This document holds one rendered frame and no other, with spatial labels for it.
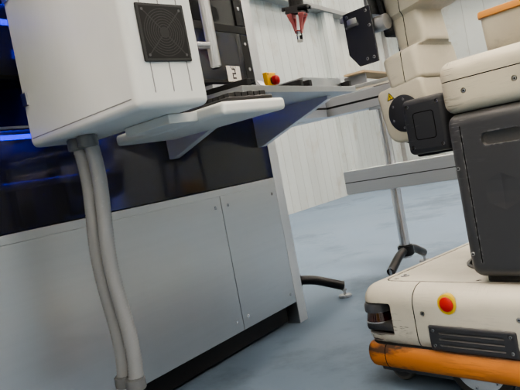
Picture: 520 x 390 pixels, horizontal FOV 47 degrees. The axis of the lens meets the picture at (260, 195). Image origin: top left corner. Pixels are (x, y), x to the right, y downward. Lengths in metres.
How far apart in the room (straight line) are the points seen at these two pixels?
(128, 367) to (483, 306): 0.85
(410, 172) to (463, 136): 1.53
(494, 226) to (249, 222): 1.05
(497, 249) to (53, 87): 1.08
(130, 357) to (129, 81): 0.67
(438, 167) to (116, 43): 2.00
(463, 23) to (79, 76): 11.79
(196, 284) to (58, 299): 0.53
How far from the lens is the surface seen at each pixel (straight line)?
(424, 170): 2.96
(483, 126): 1.45
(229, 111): 1.31
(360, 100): 3.05
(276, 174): 2.44
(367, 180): 3.08
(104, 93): 1.28
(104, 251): 1.46
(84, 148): 1.47
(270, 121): 2.32
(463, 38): 12.85
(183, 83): 1.25
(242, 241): 2.21
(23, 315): 1.61
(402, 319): 1.64
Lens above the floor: 0.65
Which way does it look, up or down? 2 degrees down
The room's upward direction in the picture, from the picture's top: 11 degrees counter-clockwise
